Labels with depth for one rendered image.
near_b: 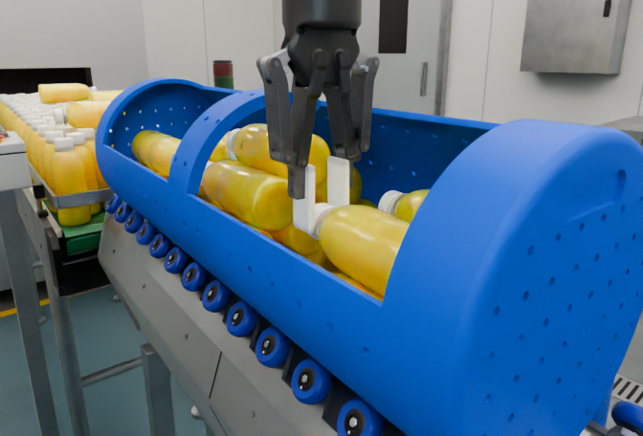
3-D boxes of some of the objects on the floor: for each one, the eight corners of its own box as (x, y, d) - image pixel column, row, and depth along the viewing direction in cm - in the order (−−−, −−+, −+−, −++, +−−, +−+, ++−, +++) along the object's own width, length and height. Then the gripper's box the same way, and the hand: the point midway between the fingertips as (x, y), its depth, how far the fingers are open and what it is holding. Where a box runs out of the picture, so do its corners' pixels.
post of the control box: (59, 528, 136) (-9, 185, 108) (57, 517, 140) (-10, 181, 111) (76, 520, 139) (12, 182, 111) (73, 510, 142) (11, 179, 114)
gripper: (264, -30, 37) (272, 254, 44) (413, -12, 47) (402, 219, 54) (221, -19, 43) (234, 231, 50) (362, -6, 53) (357, 203, 59)
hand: (321, 195), depth 51 cm, fingers closed on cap, 4 cm apart
